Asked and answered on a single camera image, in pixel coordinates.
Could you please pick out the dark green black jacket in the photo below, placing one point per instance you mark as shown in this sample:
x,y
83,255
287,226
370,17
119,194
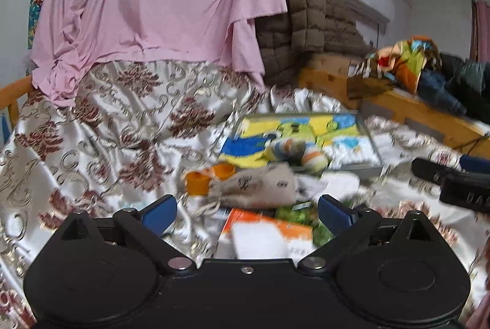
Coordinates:
x,y
468,82

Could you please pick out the blue denim jeans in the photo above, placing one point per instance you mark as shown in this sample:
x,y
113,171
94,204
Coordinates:
x,y
431,88

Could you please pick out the colourful patchwork blanket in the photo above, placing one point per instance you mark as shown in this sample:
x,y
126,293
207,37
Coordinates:
x,y
405,61

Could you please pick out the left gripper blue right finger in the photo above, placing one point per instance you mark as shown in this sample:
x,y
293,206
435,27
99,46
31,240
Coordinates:
x,y
334,215

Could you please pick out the floral satin bed cover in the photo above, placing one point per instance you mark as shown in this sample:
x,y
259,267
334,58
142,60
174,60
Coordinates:
x,y
136,129

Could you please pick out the green leafy plush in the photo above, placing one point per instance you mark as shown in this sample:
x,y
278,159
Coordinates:
x,y
306,213

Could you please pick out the beige linen drawstring pouch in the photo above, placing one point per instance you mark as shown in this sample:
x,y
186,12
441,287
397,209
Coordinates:
x,y
268,187

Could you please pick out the brown printed garment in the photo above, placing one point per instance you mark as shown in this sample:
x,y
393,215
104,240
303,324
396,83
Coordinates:
x,y
366,79

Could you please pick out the pink curtain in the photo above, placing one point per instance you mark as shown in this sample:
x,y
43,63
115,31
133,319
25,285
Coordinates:
x,y
480,36

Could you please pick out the orange plastic cup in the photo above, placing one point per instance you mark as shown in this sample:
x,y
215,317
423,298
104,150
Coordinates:
x,y
197,183

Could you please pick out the white small sock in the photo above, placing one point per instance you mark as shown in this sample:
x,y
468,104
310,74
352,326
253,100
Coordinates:
x,y
337,184

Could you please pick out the colourful left wall sticker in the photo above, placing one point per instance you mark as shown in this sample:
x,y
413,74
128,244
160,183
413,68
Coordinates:
x,y
35,7

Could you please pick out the striped pastel sock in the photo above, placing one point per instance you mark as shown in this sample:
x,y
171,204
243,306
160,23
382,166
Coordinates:
x,y
297,151

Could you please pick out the wooden bed frame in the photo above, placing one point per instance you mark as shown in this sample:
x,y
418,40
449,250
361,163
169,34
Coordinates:
x,y
398,106

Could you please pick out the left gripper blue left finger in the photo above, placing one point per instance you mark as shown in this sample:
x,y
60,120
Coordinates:
x,y
160,215

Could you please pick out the brown quilted jacket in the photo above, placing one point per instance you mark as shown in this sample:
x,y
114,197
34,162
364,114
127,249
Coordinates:
x,y
286,41

